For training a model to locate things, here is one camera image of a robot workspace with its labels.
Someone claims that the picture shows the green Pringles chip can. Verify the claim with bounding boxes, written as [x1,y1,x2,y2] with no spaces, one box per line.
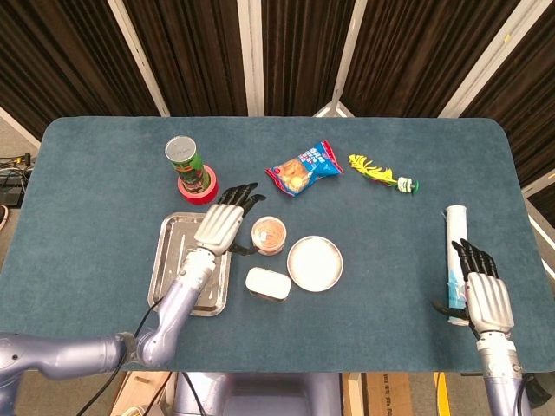
[163,135,208,196]

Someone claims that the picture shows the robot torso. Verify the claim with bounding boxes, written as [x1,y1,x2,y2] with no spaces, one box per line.
[173,371,343,416]

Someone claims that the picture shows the red tape roll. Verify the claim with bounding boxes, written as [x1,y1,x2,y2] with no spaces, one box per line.
[176,164,219,205]

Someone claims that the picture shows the white partition post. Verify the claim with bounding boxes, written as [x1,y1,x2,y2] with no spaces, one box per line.
[437,0,537,119]
[237,0,266,117]
[312,0,369,118]
[107,0,171,117]

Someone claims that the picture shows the yellow green feather shuttlecock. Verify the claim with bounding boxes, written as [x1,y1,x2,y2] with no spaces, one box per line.
[348,153,421,196]

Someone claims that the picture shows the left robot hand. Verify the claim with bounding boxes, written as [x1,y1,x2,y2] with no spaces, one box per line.
[193,182,266,257]

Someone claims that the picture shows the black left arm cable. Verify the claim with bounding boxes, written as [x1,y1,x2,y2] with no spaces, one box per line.
[75,298,166,416]

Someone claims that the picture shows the blue snack bag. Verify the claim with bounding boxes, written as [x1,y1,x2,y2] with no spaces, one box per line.
[264,139,344,198]

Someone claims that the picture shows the round steel plate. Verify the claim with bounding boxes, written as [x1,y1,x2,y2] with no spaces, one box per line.
[286,235,344,293]

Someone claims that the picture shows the clear plastic rubber band jar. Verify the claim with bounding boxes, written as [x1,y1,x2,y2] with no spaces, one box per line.
[250,216,288,257]

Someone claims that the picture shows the black floor cables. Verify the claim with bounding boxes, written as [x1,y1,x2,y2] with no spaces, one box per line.
[0,151,36,209]

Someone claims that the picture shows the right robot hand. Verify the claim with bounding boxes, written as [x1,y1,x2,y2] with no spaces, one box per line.
[430,238,516,341]

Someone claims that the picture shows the teal felt table cover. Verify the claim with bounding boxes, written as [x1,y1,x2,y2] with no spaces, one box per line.
[0,115,555,374]

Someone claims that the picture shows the rectangular steel tray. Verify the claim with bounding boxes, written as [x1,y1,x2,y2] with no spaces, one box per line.
[147,211,233,317]

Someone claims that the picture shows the white cylindrical tube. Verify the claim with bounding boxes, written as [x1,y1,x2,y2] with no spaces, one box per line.
[442,204,472,326]

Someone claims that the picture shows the wooden crate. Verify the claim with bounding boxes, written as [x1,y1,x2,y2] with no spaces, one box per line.
[110,371,174,416]

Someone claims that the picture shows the brown cardboard box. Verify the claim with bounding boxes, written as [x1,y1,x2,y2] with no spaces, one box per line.
[363,372,413,416]

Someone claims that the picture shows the dark brown pleated curtain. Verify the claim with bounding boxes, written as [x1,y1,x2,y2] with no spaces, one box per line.
[0,0,555,218]

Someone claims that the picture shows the black luncheon meat tin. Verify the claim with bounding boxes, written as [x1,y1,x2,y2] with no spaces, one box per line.
[245,266,292,303]

